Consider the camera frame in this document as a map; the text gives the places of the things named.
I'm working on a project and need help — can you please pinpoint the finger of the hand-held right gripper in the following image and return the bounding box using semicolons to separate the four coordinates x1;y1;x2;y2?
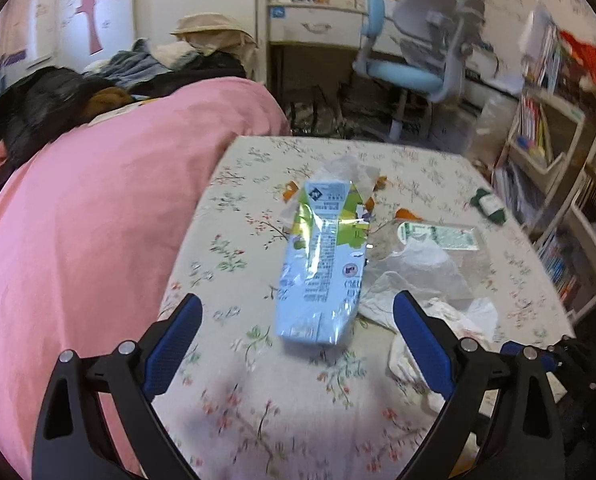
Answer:
500;336;596;402

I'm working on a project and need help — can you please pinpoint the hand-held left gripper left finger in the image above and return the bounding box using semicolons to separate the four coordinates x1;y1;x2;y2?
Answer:
32;292;204;480

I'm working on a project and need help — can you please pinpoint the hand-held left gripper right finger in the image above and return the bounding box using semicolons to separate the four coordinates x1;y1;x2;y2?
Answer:
393;291;564;480

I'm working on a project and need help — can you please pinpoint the white tissue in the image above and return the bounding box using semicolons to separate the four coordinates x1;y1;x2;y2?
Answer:
387;297;500;413

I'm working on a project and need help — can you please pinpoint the translucent white plastic bag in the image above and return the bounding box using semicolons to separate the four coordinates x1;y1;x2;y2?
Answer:
362;237;479;322

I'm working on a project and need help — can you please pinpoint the clear bottle with green label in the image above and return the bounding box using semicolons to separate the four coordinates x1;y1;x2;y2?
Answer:
369;217;481;261

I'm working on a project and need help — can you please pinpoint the light blue green drink carton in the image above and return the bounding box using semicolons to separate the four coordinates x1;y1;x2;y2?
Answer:
275;169;374;348

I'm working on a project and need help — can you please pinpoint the floral tablecloth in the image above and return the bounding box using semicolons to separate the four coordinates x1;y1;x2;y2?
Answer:
155;135;579;480

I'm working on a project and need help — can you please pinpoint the pink blanket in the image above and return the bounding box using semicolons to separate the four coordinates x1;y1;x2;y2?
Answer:
0;77;291;480

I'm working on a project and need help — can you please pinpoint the small green white object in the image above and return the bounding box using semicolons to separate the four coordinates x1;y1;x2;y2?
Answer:
470;187;507;224

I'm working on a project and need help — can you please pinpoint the clear wrapper with orange bits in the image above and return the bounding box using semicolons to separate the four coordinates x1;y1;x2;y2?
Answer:
323;156;381;196

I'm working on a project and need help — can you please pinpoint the white bookshelf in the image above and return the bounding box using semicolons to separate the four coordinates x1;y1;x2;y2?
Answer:
493;10;596;321

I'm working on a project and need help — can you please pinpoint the clear plastic bag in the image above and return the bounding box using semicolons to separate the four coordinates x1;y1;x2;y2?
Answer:
465;92;522;171

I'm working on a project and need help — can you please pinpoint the row of shelf books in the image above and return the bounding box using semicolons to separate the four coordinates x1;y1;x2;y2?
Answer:
498;25;596;306

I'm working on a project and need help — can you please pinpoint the blue grey desk chair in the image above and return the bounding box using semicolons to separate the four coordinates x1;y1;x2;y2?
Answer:
353;0;487;143

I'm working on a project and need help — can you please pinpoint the black jacket with brown fur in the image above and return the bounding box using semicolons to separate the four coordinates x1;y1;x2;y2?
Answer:
0;67;135;173

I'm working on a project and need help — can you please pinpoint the black garment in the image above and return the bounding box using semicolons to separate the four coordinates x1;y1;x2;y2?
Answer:
130;50;251;98

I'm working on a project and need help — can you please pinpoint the blue denim garment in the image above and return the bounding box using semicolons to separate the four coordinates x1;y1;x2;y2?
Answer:
84;39;171;88

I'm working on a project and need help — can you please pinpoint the red orange plush toy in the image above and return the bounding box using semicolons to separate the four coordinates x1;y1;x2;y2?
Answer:
558;30;596;93

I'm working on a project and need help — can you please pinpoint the beige hat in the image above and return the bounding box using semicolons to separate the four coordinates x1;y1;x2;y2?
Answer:
170;14;259;57

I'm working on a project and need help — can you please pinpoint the white desk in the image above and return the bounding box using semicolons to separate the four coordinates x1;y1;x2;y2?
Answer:
267;0;524;103

